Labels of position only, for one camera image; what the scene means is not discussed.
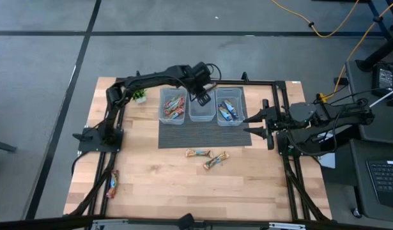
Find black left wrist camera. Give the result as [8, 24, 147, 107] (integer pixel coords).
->
[191, 61, 213, 81]

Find green plant in white pot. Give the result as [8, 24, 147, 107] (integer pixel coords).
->
[132, 88, 148, 105]

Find black chair leg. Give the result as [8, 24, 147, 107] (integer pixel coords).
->
[0, 139, 17, 155]

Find white paper sheet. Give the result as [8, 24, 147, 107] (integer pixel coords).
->
[319, 149, 337, 169]

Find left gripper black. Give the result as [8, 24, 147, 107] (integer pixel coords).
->
[189, 76, 213, 107]

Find black aluminium table frame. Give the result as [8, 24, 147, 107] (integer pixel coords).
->
[64, 70, 333, 224]

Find blue granola bar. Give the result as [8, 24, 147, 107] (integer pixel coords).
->
[223, 98, 239, 118]
[217, 103, 233, 122]

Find black side table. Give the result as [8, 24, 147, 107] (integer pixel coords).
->
[344, 59, 393, 223]

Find clear plastic bin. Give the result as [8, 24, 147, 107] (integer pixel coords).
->
[188, 88, 217, 123]
[215, 87, 247, 127]
[158, 87, 188, 126]

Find black crossbar with silver brackets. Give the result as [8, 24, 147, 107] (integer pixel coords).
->
[0, 213, 393, 230]

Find yellow extension cable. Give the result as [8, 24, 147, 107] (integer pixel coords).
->
[320, 0, 393, 100]
[271, 0, 362, 38]

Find black power adapter brick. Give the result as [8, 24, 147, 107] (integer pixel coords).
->
[371, 62, 393, 98]

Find grey woven placemat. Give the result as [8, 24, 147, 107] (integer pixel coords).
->
[157, 86, 253, 150]

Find white cable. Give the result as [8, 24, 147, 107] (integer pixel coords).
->
[368, 85, 393, 108]

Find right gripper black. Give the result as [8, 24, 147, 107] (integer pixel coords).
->
[243, 98, 291, 151]

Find black tripod stand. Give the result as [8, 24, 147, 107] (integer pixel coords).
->
[355, 0, 393, 73]

